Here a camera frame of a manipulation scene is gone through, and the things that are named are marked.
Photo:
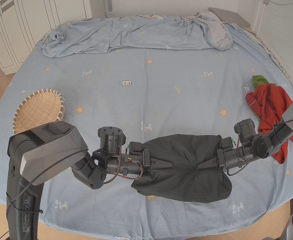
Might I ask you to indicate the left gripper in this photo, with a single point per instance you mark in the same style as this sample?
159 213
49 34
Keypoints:
136 166

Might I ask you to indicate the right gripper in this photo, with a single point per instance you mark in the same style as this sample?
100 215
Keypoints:
232 160

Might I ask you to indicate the black shirt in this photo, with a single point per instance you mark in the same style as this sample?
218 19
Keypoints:
184 179

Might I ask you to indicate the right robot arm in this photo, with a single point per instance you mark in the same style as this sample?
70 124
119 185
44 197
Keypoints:
263 144

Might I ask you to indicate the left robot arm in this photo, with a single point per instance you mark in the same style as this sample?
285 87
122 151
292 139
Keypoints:
49 139

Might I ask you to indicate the red garment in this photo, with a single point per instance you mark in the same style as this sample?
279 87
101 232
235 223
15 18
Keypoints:
271 104

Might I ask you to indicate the bed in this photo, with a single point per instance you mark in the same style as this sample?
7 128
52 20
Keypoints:
146 96

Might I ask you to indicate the green garment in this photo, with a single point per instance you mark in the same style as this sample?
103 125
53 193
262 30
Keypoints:
259 80

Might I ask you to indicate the round woven basket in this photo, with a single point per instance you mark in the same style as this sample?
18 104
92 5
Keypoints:
36 109

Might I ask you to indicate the pale blue quilt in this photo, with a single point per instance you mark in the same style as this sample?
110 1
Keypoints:
136 34

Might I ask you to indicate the grey pillow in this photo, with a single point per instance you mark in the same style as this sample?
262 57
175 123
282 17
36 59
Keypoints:
231 16

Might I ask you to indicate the white wardrobe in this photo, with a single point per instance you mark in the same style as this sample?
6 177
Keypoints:
24 21

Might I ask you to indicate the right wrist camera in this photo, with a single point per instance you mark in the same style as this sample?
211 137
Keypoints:
226 142

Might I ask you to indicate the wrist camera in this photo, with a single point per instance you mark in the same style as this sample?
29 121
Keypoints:
226 142
136 147

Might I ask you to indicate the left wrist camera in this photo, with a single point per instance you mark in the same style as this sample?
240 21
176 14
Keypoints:
136 147

